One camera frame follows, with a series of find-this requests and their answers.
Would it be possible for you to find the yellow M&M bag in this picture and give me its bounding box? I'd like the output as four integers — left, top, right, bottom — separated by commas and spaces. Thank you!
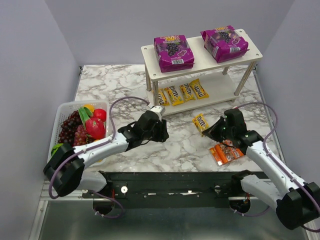
179, 83, 196, 102
164, 85, 184, 106
158, 88, 170, 107
192, 113, 210, 136
189, 78, 209, 100

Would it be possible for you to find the purple grape candy bag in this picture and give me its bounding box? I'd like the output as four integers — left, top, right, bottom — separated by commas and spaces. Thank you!
153, 35, 195, 73
200, 25, 249, 63

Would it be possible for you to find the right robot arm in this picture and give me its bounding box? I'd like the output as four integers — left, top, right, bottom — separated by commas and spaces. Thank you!
202, 108, 320, 230

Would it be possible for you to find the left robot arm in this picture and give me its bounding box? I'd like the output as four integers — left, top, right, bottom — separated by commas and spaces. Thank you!
43, 106, 169, 199

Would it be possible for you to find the white two-tier shelf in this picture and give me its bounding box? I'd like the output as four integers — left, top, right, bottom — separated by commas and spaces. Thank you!
141, 29, 263, 116

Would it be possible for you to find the orange snack package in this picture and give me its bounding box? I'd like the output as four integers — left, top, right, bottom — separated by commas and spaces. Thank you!
209, 140, 244, 166

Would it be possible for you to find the red apple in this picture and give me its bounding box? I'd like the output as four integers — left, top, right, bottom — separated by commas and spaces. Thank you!
93, 108, 107, 122

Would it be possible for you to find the red dragon fruit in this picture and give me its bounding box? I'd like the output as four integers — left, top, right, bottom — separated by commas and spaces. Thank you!
85, 116, 106, 140

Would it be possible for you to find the orange fruit top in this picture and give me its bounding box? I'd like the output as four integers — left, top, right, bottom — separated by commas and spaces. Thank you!
83, 104, 95, 114

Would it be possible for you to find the purple grape bunch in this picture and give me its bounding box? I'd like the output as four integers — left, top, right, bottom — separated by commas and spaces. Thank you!
58, 110, 88, 147

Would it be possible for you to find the white plastic fruit basket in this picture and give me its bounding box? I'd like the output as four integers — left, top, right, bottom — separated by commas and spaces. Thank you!
47, 100, 110, 162

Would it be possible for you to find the small green watermelon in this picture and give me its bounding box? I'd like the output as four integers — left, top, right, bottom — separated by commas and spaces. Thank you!
50, 143, 63, 156

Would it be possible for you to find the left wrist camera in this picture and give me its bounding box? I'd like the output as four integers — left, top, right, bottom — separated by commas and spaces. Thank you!
150, 105, 166, 116

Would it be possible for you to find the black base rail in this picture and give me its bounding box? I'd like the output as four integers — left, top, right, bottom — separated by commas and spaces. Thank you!
82, 171, 266, 208

